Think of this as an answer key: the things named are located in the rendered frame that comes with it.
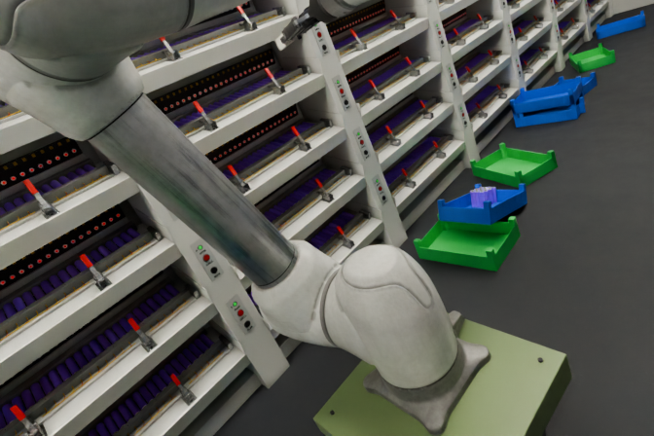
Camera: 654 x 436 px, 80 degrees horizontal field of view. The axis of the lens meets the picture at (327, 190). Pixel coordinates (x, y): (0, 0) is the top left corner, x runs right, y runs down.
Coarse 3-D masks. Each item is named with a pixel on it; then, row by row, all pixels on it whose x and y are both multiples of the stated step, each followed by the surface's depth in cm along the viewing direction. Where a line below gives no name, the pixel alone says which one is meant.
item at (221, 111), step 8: (296, 72) 134; (280, 80) 130; (288, 80) 133; (264, 88) 126; (240, 96) 122; (248, 96) 123; (256, 96) 125; (224, 104) 119; (232, 104) 119; (240, 104) 121; (208, 112) 116; (216, 112) 116; (224, 112) 118; (184, 128) 110; (192, 128) 111
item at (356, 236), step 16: (352, 208) 163; (368, 208) 156; (336, 224) 156; (352, 224) 153; (368, 224) 154; (320, 240) 148; (336, 240) 148; (352, 240) 144; (368, 240) 150; (336, 256) 142; (256, 304) 129; (272, 336) 122
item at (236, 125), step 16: (272, 64) 141; (288, 64) 142; (304, 64) 137; (320, 64) 132; (240, 80) 132; (304, 80) 131; (320, 80) 133; (208, 96) 125; (272, 96) 123; (288, 96) 125; (304, 96) 129; (176, 112) 119; (240, 112) 117; (256, 112) 117; (272, 112) 121; (224, 128) 110; (240, 128) 114; (208, 144) 108
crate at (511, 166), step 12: (504, 144) 190; (492, 156) 191; (504, 156) 192; (516, 156) 186; (528, 156) 179; (540, 156) 172; (552, 156) 164; (480, 168) 183; (492, 168) 188; (504, 168) 183; (516, 168) 179; (528, 168) 174; (540, 168) 164; (552, 168) 166; (492, 180) 178; (504, 180) 171; (516, 180) 163; (528, 180) 163
